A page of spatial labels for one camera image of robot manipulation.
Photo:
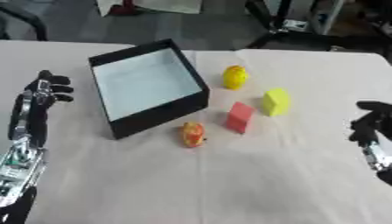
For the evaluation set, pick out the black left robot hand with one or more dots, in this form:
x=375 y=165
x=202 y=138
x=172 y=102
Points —
x=37 y=116

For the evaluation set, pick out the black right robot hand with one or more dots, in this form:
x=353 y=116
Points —
x=372 y=122

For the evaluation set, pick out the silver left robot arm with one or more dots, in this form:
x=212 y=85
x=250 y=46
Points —
x=17 y=172

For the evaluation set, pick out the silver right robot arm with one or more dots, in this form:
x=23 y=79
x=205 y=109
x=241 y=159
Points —
x=380 y=160

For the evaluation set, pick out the black box with white inside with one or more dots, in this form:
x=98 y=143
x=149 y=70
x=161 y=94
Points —
x=148 y=87

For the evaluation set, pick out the black chair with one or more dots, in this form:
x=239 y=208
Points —
x=23 y=20

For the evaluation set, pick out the yellow block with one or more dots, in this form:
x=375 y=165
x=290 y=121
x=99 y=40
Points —
x=276 y=102

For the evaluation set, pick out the black tripod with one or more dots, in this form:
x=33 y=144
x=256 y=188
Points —
x=286 y=23

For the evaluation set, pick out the red block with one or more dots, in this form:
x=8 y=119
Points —
x=240 y=117

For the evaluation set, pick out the yellow toy lemon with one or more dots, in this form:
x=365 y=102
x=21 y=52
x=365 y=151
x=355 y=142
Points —
x=235 y=77

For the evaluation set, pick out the white sheet with red object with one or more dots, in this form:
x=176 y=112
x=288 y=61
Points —
x=148 y=6

